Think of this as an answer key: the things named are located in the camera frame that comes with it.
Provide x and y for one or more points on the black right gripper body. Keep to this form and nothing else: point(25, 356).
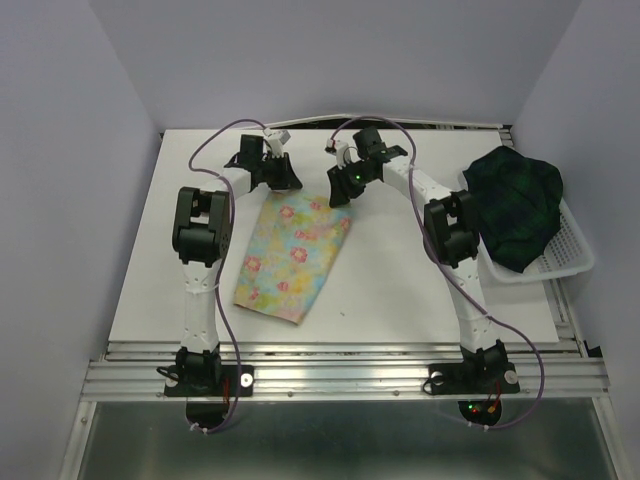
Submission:
point(357, 178)

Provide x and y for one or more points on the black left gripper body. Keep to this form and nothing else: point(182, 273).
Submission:
point(265, 170)

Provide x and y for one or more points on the pastel floral skirt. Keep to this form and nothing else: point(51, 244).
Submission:
point(293, 247)

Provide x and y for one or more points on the dark green plaid skirt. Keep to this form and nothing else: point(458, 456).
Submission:
point(518, 201)

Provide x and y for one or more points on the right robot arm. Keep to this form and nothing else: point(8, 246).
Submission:
point(449, 225)

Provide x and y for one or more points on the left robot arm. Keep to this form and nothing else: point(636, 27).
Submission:
point(201, 237)

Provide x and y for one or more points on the white plastic basket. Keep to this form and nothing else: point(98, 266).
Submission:
point(567, 254)

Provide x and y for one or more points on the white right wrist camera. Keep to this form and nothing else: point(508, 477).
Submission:
point(341, 151)

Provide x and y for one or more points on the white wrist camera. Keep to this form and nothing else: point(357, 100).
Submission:
point(276, 139)
point(341, 151)

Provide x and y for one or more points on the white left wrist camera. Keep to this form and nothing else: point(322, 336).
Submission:
point(276, 139)

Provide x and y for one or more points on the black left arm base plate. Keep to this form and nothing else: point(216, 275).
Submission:
point(209, 408)

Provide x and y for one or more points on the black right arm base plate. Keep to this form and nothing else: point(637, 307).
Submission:
point(480, 391)

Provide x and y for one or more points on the aluminium mounting rail frame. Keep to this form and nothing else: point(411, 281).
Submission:
point(339, 396)

